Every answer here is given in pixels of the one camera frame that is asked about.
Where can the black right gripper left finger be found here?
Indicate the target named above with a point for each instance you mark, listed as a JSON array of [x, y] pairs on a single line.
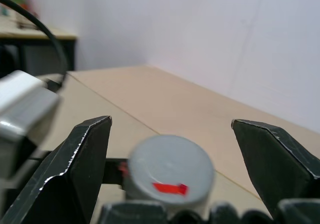
[[75, 174]]

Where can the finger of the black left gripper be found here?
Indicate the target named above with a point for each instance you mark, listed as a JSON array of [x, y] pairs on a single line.
[[112, 171]]

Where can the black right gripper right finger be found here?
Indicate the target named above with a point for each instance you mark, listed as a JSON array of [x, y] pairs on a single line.
[[280, 166]]

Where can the white jar lid red arrow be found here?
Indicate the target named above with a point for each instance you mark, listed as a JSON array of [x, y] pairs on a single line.
[[172, 166]]

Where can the white plastic jar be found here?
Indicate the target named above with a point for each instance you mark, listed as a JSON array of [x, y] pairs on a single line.
[[201, 207]]

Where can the wooden side table black frame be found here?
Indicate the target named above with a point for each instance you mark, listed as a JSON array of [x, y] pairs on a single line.
[[45, 37]]

